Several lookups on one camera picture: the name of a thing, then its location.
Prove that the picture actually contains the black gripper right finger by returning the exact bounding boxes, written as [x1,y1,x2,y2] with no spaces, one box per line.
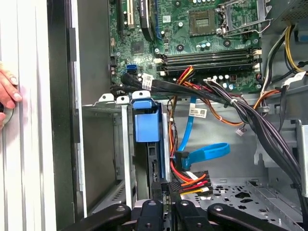
[168,182,297,231]

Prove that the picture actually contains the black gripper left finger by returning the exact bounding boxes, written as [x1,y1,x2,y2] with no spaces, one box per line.
[59,182,167,231]

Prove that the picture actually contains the coloured disk power wire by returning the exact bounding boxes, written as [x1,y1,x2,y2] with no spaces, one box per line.
[167,65,213,205]

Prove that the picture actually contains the blue disk data wire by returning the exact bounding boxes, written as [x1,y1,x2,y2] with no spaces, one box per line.
[173,95,231,172]

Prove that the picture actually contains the hard disk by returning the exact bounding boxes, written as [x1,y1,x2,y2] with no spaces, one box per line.
[131,90,174,185]

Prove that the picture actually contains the metal disk bay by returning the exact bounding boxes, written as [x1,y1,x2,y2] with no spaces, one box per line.
[81,92,174,215]

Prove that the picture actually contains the black RAM slot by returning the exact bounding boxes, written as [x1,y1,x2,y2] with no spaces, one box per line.
[161,52,262,61]
[160,58,262,66]
[161,47,262,55]

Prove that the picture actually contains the blue expansion slot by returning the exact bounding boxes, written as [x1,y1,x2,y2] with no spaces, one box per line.
[154,0,161,39]

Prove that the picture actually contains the black expansion slot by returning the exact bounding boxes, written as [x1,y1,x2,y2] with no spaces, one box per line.
[117,0,125,40]

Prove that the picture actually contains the white expansion slot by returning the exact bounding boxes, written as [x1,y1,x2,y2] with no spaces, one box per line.
[127,0,135,30]

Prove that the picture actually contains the person's hand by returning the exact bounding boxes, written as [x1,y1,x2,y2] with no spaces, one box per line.
[0,61,24,130]

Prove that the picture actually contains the metal drive cage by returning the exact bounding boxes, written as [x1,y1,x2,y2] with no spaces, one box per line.
[253,118,308,231]

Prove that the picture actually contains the black PC case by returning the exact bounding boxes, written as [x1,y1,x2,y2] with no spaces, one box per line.
[47,0,308,231]

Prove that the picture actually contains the green motherboard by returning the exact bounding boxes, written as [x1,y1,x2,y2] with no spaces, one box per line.
[108,0,265,95]

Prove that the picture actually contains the metal locking lever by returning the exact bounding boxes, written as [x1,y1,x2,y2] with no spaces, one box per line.
[221,19,274,38]

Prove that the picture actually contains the CPU socket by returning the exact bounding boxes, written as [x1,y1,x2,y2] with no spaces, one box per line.
[189,9,217,37]

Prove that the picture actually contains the black graphics card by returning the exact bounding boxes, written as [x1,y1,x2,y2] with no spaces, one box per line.
[138,0,155,41]

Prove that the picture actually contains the metal socket cover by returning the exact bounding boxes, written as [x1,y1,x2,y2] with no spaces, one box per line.
[220,0,274,37]

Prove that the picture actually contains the grey power supply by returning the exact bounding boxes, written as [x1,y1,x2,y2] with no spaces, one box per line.
[271,0,308,27]

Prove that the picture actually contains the black wire bundle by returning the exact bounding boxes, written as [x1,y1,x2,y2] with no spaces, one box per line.
[110,72,308,200]

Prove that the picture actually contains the yellow and black wires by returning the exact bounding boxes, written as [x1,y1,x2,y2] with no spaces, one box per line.
[261,24,308,97]

